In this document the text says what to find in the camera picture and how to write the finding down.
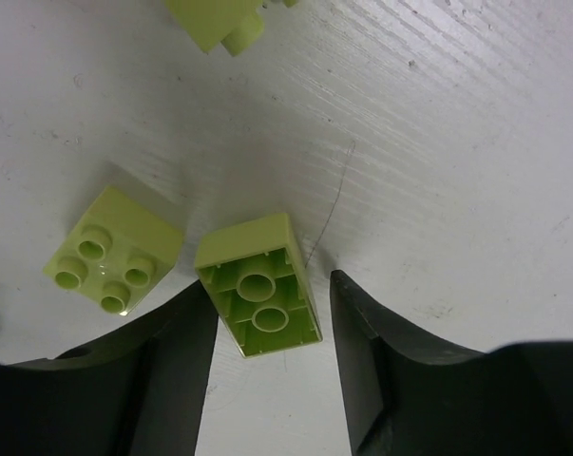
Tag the lime lego square brick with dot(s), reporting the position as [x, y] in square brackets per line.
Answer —
[116, 253]

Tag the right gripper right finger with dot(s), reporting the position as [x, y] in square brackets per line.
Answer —
[407, 391]

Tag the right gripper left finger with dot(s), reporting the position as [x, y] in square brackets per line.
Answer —
[138, 390]

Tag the lime lego hollow brick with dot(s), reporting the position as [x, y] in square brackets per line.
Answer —
[255, 276]

